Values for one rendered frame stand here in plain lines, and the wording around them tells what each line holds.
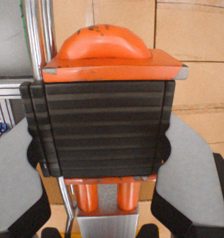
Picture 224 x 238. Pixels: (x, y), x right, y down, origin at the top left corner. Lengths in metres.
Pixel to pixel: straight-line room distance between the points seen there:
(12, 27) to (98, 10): 0.76
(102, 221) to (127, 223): 0.03
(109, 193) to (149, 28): 0.56
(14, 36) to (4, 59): 0.17
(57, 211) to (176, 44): 0.62
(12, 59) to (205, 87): 1.13
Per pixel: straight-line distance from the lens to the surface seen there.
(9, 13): 1.30
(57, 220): 0.51
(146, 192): 0.46
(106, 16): 0.64
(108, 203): 0.20
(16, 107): 1.21
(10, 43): 1.32
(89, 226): 0.21
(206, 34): 0.74
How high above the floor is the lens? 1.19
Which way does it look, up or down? 59 degrees down
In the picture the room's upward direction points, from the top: 174 degrees clockwise
